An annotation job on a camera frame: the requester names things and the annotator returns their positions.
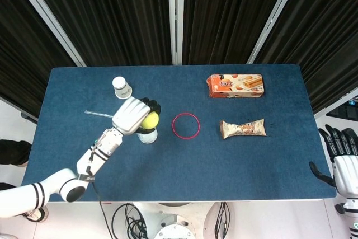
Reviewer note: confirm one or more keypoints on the clear wrapped straw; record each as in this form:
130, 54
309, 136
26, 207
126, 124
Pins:
98, 114

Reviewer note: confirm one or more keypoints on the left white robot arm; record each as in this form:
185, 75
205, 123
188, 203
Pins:
86, 163

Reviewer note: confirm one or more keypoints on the beige brown snack wrapper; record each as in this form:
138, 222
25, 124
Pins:
243, 129

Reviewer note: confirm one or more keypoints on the blue table cloth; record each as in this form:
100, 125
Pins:
195, 166

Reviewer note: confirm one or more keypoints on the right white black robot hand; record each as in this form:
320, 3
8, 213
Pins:
346, 172

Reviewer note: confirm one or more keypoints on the white frame post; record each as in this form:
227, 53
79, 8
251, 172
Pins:
272, 20
176, 18
47, 18

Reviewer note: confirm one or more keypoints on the yellow tennis ball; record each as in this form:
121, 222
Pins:
150, 120

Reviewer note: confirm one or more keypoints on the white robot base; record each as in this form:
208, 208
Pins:
173, 222

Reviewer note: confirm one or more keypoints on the orange biscuit box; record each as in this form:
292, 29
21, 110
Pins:
235, 86

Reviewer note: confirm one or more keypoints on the black object beside table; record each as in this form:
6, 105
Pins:
14, 152

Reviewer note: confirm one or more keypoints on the white paper cup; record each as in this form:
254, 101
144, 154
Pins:
121, 86

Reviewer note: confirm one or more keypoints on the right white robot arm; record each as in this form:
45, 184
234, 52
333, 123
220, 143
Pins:
351, 216

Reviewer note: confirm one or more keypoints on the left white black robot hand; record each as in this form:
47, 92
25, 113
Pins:
130, 116

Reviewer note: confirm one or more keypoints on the dark pleated curtain panel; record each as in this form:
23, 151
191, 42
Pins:
112, 18
229, 18
324, 40
22, 54

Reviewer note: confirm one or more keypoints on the dark screen device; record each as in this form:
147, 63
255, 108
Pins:
345, 111

